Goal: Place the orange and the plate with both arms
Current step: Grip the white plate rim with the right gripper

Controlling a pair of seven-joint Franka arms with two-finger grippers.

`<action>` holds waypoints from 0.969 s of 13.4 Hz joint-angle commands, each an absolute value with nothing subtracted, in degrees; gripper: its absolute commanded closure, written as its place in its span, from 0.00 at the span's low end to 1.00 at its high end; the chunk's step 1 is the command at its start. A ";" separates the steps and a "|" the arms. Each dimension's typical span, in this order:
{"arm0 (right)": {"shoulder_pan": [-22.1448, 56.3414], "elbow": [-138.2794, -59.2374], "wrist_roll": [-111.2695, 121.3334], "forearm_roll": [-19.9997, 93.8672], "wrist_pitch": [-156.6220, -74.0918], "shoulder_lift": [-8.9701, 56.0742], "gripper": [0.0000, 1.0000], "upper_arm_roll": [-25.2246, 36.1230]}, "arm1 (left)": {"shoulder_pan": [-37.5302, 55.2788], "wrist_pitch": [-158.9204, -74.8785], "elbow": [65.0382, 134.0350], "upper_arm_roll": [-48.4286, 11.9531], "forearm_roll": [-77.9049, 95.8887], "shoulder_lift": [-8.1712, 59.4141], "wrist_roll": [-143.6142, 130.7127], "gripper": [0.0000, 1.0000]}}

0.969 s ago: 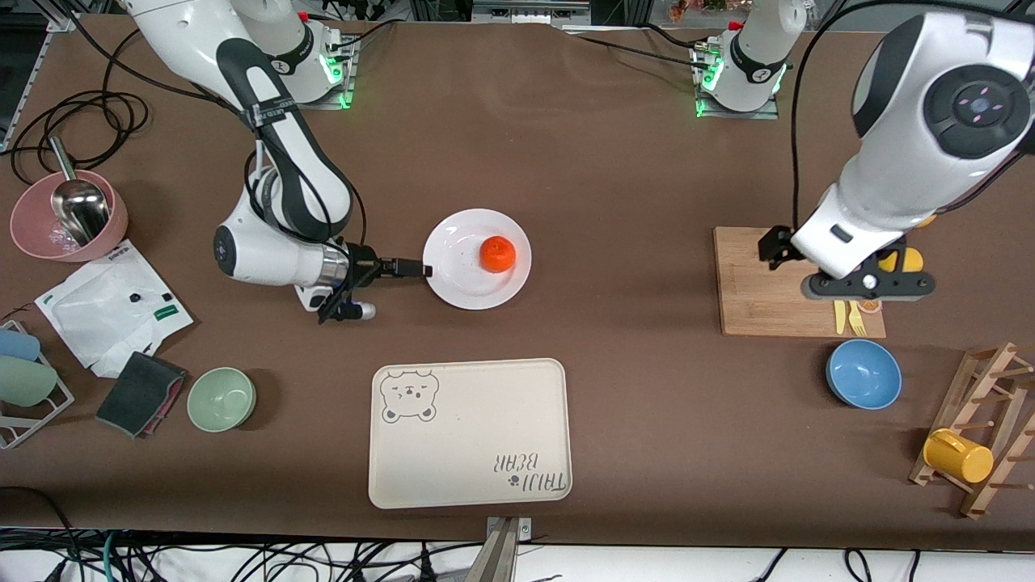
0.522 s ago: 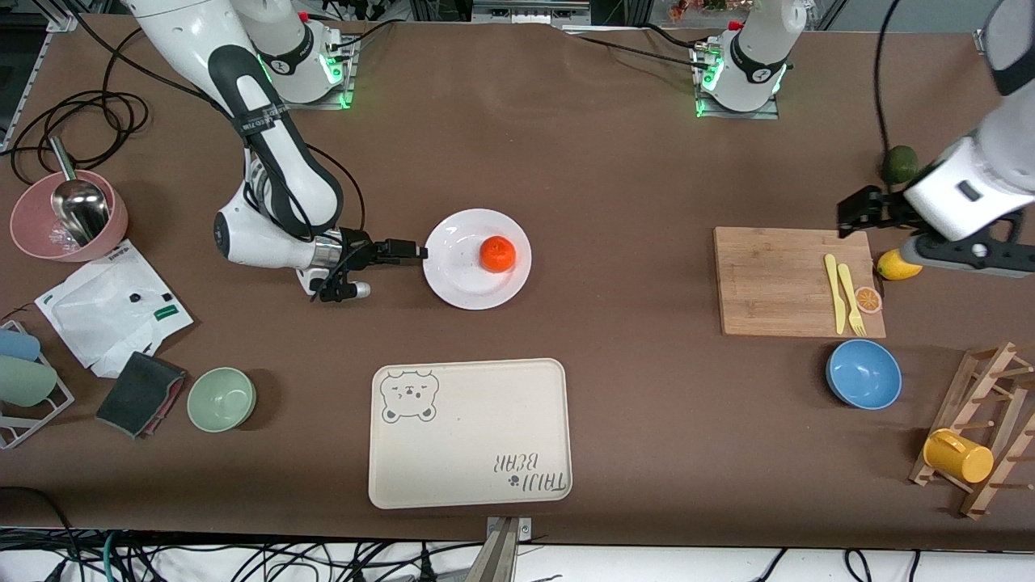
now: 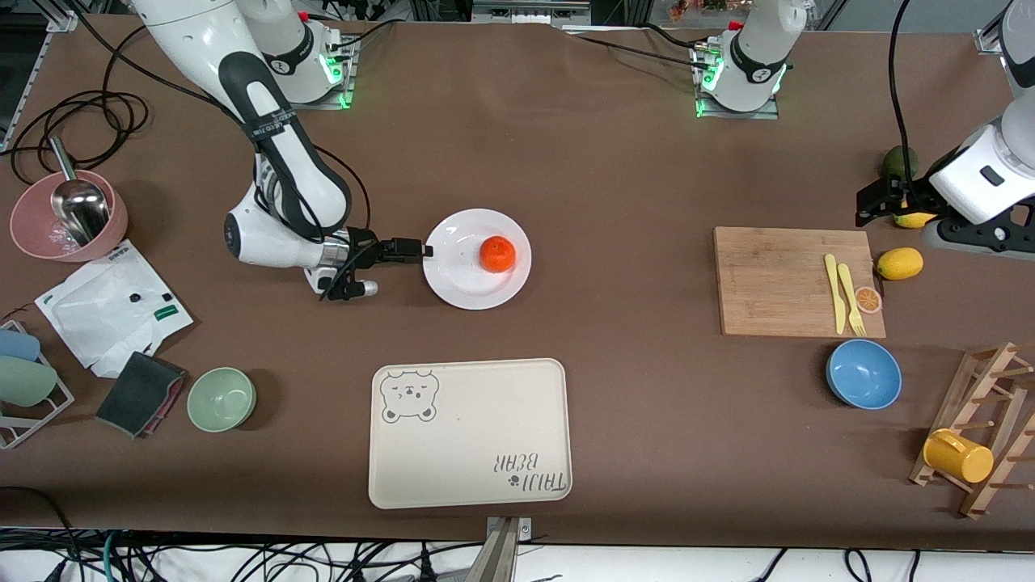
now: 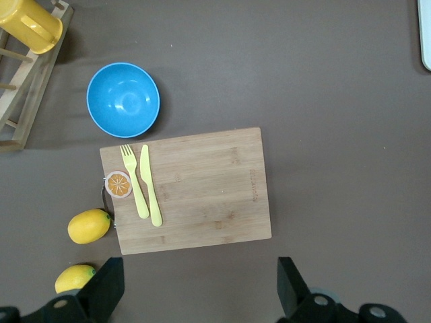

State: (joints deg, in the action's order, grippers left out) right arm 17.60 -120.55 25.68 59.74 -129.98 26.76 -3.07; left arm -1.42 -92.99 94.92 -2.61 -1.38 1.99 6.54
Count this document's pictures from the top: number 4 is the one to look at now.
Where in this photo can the blue bowl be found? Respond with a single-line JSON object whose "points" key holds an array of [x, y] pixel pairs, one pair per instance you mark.
{"points": [[123, 99]]}

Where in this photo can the wooden cutting board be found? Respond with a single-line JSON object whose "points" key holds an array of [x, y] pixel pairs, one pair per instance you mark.
{"points": [[208, 195]]}

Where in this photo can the yellow plastic fork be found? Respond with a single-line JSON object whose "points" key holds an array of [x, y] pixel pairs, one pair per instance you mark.
{"points": [[134, 181]]}

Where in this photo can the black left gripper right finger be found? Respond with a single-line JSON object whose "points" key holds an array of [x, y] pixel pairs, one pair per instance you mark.
{"points": [[293, 292]]}

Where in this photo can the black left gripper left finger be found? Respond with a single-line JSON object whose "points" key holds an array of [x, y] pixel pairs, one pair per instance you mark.
{"points": [[101, 289]]}

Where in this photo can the cream tray with bear print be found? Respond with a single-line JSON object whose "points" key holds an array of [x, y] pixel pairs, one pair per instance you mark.
{"points": [[426, 33]]}

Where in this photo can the wooden mug rack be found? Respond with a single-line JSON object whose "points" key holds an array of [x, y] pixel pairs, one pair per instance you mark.
{"points": [[37, 87]]}

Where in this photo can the yellow lemon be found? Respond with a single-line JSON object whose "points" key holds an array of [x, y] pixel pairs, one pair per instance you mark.
{"points": [[88, 226], [72, 279]]}

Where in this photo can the round orange slice tag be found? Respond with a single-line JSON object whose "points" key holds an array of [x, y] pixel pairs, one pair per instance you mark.
{"points": [[118, 184]]}

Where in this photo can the yellow mug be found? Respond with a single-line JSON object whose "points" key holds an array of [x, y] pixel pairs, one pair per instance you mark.
{"points": [[27, 23]]}

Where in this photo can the yellow plastic knife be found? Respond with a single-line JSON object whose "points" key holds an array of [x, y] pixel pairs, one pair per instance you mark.
{"points": [[148, 181]]}

